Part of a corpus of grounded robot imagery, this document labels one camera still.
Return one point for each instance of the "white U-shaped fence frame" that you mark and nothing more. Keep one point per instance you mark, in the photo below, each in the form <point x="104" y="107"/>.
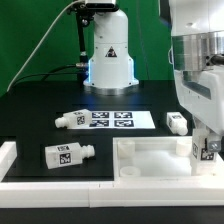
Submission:
<point x="196" y="191"/>

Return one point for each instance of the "white square table top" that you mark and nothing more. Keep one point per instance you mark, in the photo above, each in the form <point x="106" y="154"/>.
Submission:
<point x="143" y="158"/>

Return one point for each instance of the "white sheet with tags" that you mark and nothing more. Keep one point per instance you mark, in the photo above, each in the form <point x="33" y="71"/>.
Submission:
<point x="121" y="120"/>

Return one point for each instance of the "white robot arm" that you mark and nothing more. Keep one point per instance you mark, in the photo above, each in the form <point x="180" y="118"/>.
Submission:
<point x="196" y="54"/>

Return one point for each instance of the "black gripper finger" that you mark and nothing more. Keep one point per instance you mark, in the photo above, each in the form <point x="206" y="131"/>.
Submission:
<point x="214" y="143"/>

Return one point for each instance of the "black camera stand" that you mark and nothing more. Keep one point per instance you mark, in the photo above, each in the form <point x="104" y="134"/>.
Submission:
<point x="83" y="18"/>

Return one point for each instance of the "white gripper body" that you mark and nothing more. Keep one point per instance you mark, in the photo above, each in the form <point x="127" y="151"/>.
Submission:
<point x="202" y="95"/>

